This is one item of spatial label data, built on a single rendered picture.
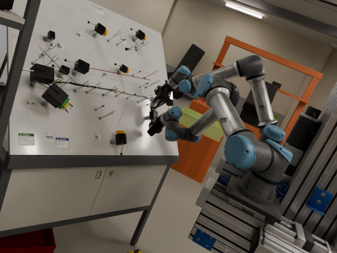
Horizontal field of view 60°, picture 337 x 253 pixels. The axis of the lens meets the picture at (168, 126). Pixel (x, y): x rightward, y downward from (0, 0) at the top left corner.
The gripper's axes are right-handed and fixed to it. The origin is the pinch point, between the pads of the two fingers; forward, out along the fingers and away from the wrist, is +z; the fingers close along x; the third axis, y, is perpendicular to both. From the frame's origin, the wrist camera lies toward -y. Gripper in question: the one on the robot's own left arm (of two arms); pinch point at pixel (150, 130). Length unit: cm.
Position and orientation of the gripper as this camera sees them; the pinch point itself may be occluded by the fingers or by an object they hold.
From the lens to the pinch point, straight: 194.9
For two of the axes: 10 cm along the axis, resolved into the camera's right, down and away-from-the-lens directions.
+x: -6.8, -7.3, -1.2
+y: 5.8, -6.2, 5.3
